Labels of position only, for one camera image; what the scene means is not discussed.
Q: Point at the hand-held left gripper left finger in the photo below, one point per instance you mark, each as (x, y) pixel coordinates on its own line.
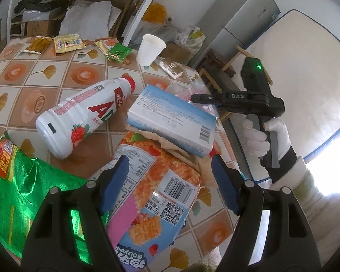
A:
(117, 175)

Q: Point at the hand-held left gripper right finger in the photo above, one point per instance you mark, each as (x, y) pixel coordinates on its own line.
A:
(225, 181)

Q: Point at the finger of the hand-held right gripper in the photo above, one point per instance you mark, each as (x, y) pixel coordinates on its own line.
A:
(208, 97)
(229, 109)

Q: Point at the blue and white carton box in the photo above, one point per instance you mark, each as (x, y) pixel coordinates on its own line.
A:
(170, 119)

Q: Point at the pink and orange snack bag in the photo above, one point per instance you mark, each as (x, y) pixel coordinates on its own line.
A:
(164, 204)

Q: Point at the white strawberry yogurt bottle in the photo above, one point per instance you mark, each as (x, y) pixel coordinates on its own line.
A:
(73, 113)

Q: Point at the large green foil snack bag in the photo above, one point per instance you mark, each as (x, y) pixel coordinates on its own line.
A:
(17, 192)

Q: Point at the person's right forearm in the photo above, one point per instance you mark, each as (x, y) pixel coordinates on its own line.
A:
(314, 192)

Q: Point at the person's right hand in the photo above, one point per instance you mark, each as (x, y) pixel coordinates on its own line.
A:
(255, 143)

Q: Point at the wooden chair with dark seat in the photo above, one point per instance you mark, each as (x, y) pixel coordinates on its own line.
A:
(212, 59)

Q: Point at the clear wrapped cookie packet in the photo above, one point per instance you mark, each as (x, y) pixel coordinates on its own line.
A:
(171, 68)

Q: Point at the white mattress with blue edge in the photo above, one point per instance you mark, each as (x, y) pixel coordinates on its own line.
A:
(308, 70)

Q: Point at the white printed plastic bag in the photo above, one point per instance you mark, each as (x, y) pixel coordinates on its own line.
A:
(192, 35)

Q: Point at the white paper cup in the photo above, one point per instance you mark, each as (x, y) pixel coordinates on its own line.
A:
(148, 52)

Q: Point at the grey refrigerator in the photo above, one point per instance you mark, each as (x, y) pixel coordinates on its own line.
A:
(238, 19)

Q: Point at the grey plastic bag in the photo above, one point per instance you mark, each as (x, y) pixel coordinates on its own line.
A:
(158, 32)

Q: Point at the yellow plastic bag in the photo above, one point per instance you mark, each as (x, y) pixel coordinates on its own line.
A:
(155, 12)

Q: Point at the small green snack packet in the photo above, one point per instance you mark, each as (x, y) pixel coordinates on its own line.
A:
(119, 52)

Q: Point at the tile pattern tablecloth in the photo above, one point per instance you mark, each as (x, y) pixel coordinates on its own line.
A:
(82, 73)

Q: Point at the cream and orange snack packet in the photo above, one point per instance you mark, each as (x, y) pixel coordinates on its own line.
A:
(106, 44)

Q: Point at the yellow snack packet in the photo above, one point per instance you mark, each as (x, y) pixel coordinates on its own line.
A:
(68, 44)

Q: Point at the white sack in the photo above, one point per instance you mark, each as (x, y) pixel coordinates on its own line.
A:
(87, 19)

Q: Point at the brown snack packet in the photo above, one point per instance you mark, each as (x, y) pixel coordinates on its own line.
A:
(39, 44)

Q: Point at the black cloth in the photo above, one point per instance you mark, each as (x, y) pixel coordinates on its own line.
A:
(36, 5)

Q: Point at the white metal frame desk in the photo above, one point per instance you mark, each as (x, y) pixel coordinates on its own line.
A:
(143, 14)

